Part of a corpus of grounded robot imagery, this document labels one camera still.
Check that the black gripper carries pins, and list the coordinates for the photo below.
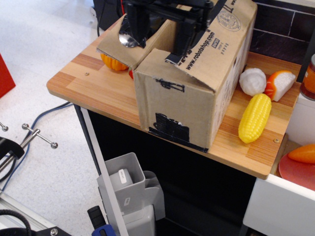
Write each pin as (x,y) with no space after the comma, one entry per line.
(187,13)

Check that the brown cardboard box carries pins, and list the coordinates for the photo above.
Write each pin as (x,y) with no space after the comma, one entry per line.
(184,99)

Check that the metal spoon taped left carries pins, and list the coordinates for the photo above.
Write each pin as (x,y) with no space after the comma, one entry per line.
(125,37)

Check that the black device on floor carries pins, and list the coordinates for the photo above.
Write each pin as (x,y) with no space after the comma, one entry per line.
(108,12)

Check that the red toy tomato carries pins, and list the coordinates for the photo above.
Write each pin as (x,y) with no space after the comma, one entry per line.
(130,72)

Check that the orange toy pumpkin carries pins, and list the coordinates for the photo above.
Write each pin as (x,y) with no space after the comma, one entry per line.
(113,63)

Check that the white toy garlic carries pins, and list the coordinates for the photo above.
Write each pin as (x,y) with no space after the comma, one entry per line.
(253,81)

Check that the yellow toy corn cob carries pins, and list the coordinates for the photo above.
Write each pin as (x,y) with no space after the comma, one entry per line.
(254,118)

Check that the orange white toy sushi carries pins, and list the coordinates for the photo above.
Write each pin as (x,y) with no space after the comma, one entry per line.
(278,84)

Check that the orange label can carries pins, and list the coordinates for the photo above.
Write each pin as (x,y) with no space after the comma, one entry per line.
(307,87)

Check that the red box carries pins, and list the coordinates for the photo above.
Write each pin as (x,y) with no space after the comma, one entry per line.
(6,81)

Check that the grey plastic bin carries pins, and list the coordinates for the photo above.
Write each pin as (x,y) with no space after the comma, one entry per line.
(133,199)

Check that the orange toy carrot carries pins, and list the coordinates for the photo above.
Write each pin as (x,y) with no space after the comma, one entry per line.
(304,154)

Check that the red plate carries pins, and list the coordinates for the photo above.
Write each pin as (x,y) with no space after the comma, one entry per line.
(299,173)

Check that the white drawer unit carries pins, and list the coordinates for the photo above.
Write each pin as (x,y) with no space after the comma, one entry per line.
(278,207)

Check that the metal clamp with handle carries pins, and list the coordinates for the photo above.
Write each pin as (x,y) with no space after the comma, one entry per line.
(15,151)

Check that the blue black tool handle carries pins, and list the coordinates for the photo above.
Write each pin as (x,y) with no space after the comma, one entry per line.
(99,224)

